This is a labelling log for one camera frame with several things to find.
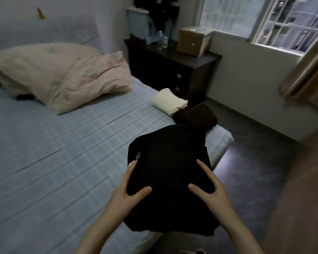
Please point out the person's right hand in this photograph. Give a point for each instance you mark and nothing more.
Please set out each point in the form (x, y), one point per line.
(217, 203)

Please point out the person's left hand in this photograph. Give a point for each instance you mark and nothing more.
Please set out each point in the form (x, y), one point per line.
(122, 201)

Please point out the black hoodie with white lettering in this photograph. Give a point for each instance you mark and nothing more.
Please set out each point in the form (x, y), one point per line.
(169, 161)

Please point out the bed with blue plaid sheet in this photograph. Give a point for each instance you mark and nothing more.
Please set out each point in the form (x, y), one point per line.
(55, 156)

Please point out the dark brown trousers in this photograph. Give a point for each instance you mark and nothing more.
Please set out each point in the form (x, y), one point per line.
(196, 116)

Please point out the cream printed hoodie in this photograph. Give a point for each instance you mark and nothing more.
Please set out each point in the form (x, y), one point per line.
(169, 101)

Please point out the pinkish crumpled blanket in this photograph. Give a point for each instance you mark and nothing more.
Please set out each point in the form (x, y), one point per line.
(90, 81)

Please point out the black cabinet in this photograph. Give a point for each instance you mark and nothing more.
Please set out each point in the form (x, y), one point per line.
(161, 68)

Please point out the dark plush item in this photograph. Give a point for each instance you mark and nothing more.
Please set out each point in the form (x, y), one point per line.
(25, 97)

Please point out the beige curtain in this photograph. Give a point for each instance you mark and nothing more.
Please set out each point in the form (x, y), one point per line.
(307, 76)

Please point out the beige crumpled duvet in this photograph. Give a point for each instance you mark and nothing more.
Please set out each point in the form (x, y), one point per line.
(37, 63)

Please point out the white bottle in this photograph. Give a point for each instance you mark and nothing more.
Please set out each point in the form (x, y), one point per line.
(166, 42)

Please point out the clear plastic bottle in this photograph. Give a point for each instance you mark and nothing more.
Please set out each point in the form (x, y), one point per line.
(160, 40)

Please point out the cardboard box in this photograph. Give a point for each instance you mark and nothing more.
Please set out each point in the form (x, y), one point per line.
(192, 40)

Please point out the light blue plastic appliance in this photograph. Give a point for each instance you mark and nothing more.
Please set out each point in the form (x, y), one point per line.
(139, 26)

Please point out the barred window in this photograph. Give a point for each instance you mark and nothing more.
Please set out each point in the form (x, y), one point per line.
(281, 18)

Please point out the small yellow object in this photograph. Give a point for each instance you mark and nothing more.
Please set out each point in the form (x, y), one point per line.
(41, 13)

